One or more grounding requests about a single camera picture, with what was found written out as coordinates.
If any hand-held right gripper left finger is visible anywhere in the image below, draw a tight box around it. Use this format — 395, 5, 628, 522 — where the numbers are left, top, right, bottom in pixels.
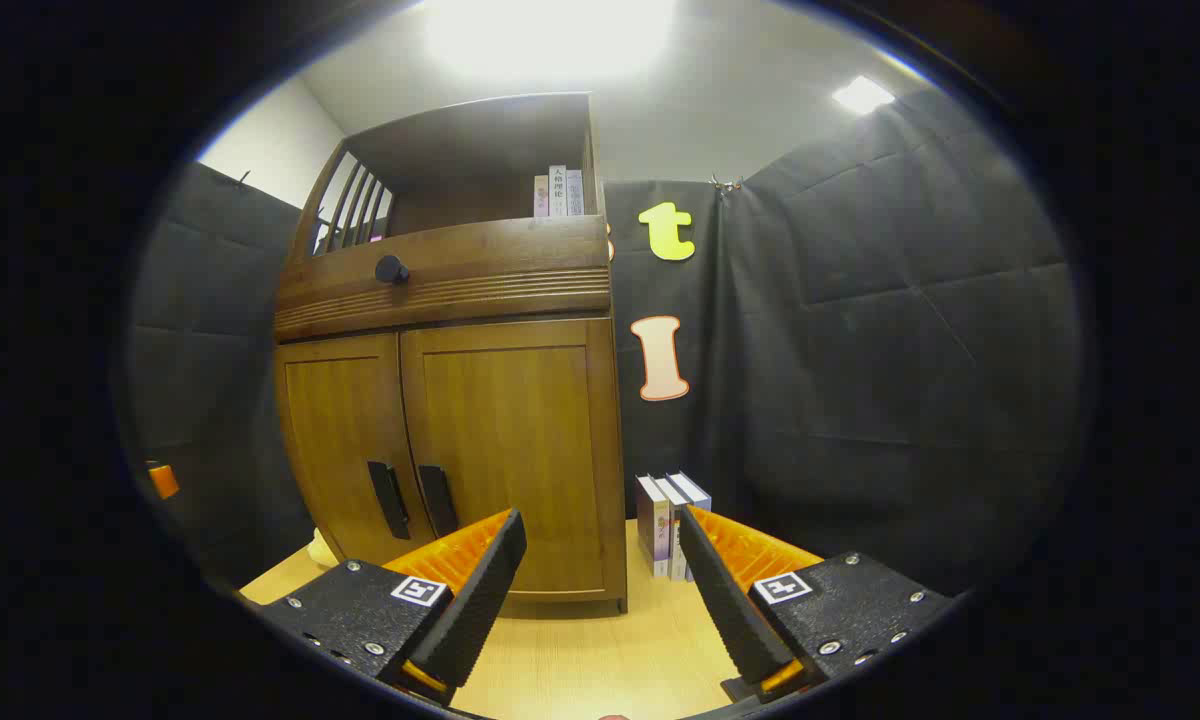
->
260, 508, 528, 706

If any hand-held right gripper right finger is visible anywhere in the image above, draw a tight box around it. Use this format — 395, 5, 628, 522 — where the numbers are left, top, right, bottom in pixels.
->
678, 505, 956, 701

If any wooden shoe cabinet door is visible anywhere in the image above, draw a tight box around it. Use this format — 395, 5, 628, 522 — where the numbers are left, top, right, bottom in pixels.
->
400, 318, 621, 601
276, 333, 436, 566

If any wooden double-door shoe cabinet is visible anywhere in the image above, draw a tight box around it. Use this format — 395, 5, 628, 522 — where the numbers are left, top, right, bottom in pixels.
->
273, 92, 629, 613

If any purple cover book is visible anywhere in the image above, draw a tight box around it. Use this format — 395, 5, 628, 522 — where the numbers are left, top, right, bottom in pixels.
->
636, 476, 673, 578

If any black backdrop cloth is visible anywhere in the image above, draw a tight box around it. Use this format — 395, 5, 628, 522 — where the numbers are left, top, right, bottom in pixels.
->
125, 90, 1086, 596

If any wooden drawer with black knob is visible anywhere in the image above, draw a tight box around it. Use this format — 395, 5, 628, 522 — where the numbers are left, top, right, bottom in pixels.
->
275, 215, 613, 339

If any small ceiling light panel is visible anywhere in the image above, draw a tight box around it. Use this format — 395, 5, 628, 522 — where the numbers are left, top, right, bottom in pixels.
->
832, 76, 896, 115

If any large ceiling light panel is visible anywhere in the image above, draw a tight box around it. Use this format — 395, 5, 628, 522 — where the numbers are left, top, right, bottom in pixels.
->
425, 0, 676, 81

